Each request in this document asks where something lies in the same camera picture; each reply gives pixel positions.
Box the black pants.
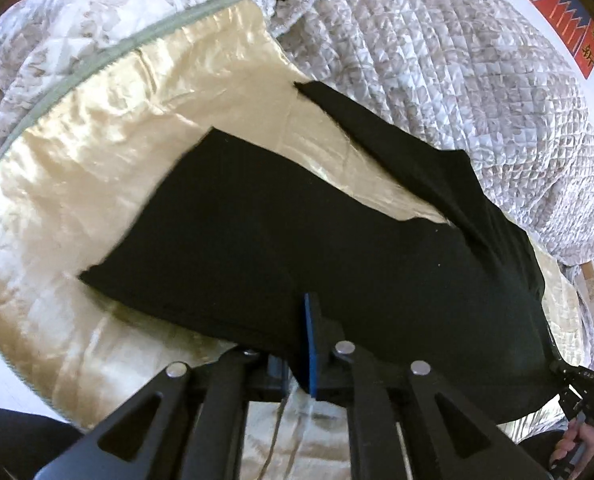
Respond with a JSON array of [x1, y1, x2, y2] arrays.
[[81, 81, 558, 424]]

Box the right hand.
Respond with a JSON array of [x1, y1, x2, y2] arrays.
[[550, 420, 594, 470]]

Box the gold satin bedspread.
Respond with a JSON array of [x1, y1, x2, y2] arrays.
[[0, 0, 567, 479]]

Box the quilted floral comforter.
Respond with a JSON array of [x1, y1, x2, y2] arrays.
[[0, 0, 594, 266]]

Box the red wall poster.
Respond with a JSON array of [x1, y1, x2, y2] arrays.
[[529, 0, 594, 79]]

